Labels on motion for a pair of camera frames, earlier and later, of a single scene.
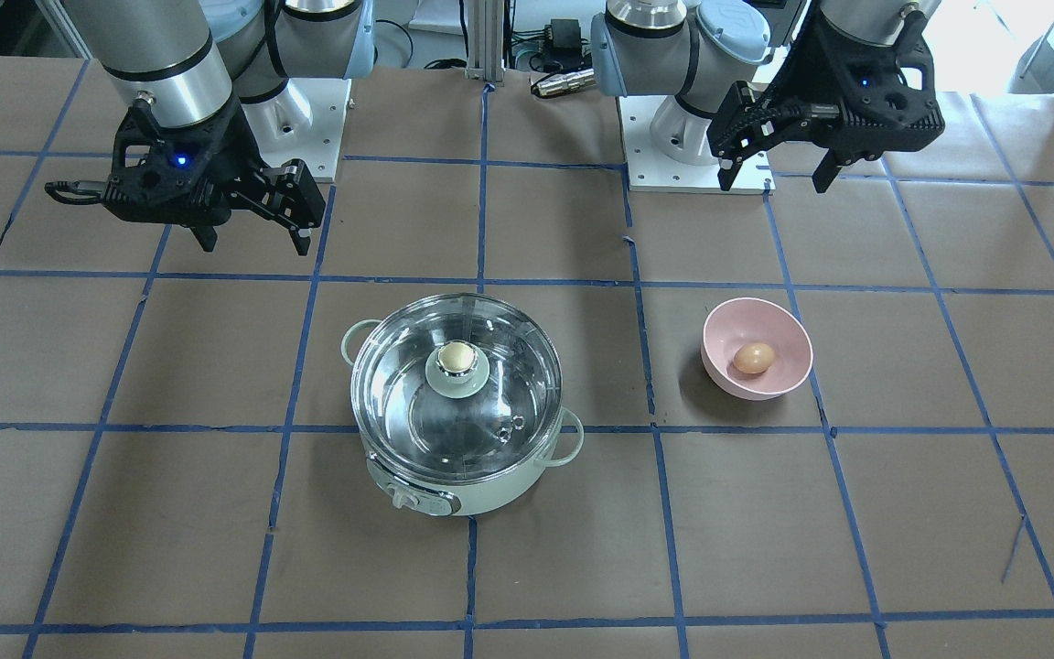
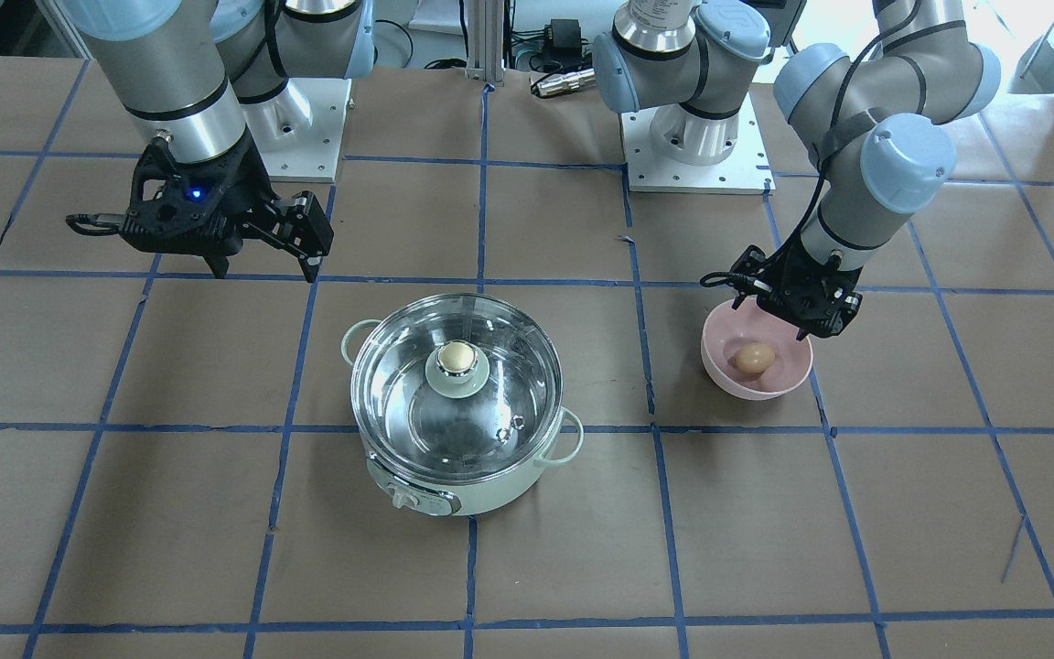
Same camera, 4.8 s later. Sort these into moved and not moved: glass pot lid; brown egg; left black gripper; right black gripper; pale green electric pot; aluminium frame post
Moved: left black gripper; right black gripper
Not moved: pale green electric pot; glass pot lid; aluminium frame post; brown egg
